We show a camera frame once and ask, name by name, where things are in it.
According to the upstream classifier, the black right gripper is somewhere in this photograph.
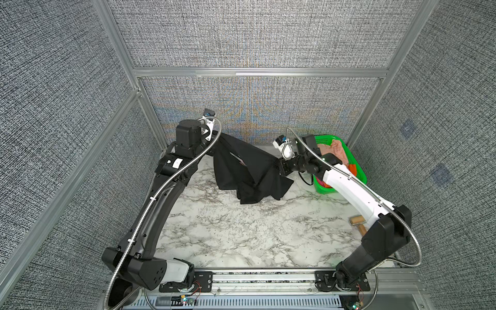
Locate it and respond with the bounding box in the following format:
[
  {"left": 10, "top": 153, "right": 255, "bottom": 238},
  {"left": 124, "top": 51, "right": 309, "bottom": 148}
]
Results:
[{"left": 270, "top": 154, "right": 309, "bottom": 178}]

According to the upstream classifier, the black t-shirt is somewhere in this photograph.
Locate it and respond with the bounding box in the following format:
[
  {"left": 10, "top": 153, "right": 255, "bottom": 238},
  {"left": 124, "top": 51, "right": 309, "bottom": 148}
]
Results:
[{"left": 213, "top": 134, "right": 294, "bottom": 204}]

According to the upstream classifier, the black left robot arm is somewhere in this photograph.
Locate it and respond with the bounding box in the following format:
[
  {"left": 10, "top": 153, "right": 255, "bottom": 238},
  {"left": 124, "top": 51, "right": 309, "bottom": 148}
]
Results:
[{"left": 102, "top": 115, "right": 222, "bottom": 290}]

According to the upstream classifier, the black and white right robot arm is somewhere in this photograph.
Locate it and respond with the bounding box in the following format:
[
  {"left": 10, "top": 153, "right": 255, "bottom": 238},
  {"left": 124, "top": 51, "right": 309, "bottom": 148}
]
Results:
[{"left": 273, "top": 135, "right": 412, "bottom": 290}]

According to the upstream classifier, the green plastic basket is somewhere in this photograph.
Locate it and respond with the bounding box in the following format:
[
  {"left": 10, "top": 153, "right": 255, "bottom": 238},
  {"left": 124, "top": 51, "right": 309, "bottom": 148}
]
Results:
[{"left": 312, "top": 134, "right": 368, "bottom": 195}]

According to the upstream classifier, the pink t-shirt in basket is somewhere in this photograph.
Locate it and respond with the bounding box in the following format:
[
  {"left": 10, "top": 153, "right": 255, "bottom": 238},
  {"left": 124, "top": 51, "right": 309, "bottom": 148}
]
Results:
[{"left": 317, "top": 139, "right": 350, "bottom": 166}]

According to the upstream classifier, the orange graphic t-shirt in basket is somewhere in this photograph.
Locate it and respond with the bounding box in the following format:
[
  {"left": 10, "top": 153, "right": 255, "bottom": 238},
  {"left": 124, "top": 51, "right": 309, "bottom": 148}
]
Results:
[{"left": 347, "top": 164, "right": 358, "bottom": 176}]

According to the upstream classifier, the wooden roller near right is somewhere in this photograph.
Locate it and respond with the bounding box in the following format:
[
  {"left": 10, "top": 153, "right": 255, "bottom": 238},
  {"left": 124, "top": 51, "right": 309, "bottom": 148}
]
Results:
[{"left": 349, "top": 216, "right": 367, "bottom": 236}]

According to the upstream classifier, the black cup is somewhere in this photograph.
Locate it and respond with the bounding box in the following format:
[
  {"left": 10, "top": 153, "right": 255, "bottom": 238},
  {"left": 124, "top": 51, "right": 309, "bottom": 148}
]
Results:
[{"left": 108, "top": 278, "right": 136, "bottom": 307}]

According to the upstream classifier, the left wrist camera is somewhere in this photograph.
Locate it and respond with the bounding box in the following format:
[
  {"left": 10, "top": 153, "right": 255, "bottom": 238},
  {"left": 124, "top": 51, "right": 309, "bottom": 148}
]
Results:
[{"left": 203, "top": 108, "right": 216, "bottom": 118}]

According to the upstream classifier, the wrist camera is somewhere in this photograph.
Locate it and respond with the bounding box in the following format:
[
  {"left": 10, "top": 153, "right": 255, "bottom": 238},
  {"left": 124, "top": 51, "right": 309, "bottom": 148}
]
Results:
[
  {"left": 273, "top": 135, "right": 287, "bottom": 152},
  {"left": 203, "top": 108, "right": 216, "bottom": 118}
]

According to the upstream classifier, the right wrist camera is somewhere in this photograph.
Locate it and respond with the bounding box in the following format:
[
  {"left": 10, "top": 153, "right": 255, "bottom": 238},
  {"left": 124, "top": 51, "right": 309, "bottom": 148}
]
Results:
[{"left": 273, "top": 135, "right": 287, "bottom": 152}]

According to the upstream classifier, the aluminium frame of enclosure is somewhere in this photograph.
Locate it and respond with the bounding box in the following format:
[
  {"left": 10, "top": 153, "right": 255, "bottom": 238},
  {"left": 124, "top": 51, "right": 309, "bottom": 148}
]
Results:
[{"left": 1, "top": 1, "right": 438, "bottom": 300}]

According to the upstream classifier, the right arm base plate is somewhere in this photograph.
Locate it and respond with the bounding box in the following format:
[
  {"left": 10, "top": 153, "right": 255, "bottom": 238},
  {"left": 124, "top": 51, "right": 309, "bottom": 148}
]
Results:
[{"left": 314, "top": 269, "right": 371, "bottom": 293}]

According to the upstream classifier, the right metal cable conduit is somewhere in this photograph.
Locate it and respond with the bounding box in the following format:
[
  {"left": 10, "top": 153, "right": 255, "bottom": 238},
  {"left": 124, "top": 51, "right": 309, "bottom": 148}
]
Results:
[{"left": 285, "top": 127, "right": 423, "bottom": 269}]

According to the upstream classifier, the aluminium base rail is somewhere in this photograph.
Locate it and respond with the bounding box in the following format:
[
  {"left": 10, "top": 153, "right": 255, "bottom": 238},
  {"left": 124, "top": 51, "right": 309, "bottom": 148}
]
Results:
[{"left": 112, "top": 268, "right": 435, "bottom": 309}]

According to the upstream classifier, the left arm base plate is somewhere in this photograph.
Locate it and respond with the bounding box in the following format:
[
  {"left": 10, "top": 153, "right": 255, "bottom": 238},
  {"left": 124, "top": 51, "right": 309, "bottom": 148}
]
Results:
[{"left": 159, "top": 271, "right": 213, "bottom": 294}]

